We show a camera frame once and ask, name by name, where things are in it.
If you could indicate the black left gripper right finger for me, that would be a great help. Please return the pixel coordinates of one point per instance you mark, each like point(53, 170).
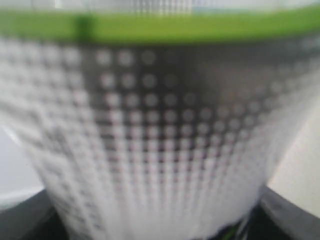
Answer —
point(278, 219)

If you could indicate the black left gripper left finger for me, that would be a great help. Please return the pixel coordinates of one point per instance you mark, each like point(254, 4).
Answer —
point(33, 219)

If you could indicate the clear plastic water bottle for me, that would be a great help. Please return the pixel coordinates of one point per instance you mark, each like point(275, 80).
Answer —
point(157, 119)

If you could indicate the white plastic tray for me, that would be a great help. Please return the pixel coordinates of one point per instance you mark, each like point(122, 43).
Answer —
point(18, 179)

